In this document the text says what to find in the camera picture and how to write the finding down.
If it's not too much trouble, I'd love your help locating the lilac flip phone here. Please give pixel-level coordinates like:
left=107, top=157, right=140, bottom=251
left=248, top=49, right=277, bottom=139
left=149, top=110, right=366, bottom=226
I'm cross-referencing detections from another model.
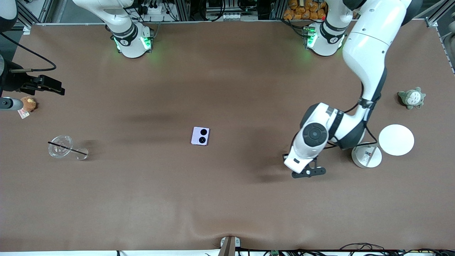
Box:
left=191, top=127, right=210, bottom=146

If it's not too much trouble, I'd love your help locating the brown plush toy with tag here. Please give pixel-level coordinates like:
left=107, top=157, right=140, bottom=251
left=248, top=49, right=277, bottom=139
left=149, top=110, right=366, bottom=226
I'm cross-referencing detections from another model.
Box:
left=17, top=97, right=37, bottom=119

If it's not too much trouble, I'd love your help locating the black straw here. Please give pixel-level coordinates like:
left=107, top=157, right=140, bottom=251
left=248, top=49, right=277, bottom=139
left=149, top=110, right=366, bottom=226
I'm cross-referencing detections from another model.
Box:
left=48, top=142, right=88, bottom=156

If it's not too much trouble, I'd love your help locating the clear plastic cup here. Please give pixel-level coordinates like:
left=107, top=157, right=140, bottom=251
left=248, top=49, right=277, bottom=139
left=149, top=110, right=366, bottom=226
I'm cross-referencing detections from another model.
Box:
left=48, top=135, right=89, bottom=161

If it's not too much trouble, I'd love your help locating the white round desk lamp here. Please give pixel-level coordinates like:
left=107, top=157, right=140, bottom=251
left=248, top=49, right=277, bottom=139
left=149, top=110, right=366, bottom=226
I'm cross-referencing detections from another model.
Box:
left=351, top=124, right=415, bottom=169

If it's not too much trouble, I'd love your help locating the grey Totoro plush toy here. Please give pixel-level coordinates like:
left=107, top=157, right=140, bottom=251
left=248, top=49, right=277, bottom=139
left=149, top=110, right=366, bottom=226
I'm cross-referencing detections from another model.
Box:
left=398, top=87, right=426, bottom=110

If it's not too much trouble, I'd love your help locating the white power strip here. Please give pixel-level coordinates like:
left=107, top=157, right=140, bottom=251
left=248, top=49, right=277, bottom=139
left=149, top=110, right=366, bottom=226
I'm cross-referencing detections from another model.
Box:
left=140, top=4, right=164, bottom=15

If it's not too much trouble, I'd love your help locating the orange plush toy pile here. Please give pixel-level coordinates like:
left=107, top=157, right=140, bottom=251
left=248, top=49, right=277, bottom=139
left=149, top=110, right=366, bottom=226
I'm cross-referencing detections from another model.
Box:
left=283, top=0, right=327, bottom=21

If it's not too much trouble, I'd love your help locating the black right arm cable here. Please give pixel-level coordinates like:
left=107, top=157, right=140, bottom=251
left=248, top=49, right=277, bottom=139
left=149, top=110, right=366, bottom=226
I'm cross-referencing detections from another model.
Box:
left=0, top=32, right=57, bottom=71

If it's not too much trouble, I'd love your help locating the aluminium frame profile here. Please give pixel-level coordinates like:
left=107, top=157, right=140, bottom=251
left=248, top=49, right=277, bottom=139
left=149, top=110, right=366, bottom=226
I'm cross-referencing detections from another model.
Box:
left=425, top=0, right=455, bottom=27
left=16, top=0, right=47, bottom=27

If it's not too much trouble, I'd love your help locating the black cable bundle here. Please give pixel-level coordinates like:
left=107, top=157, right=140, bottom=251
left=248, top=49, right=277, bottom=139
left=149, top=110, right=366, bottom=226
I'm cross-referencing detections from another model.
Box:
left=338, top=243, right=455, bottom=256

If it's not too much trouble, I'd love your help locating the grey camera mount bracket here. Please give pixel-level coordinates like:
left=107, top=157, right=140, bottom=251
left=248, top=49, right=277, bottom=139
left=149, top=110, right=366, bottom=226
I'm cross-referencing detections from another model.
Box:
left=220, top=236, right=241, bottom=256

